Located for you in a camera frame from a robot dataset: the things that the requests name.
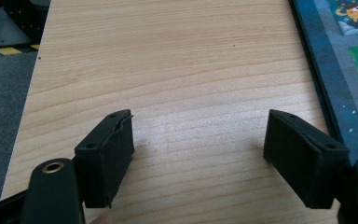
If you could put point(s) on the dark blue monster picture book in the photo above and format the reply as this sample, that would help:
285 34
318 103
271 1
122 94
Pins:
332 77

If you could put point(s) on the black yellow striped base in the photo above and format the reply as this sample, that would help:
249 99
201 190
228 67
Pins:
21 18

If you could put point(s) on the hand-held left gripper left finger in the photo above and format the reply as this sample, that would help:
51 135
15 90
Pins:
105 161

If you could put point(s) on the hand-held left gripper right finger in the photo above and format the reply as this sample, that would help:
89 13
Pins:
304 168

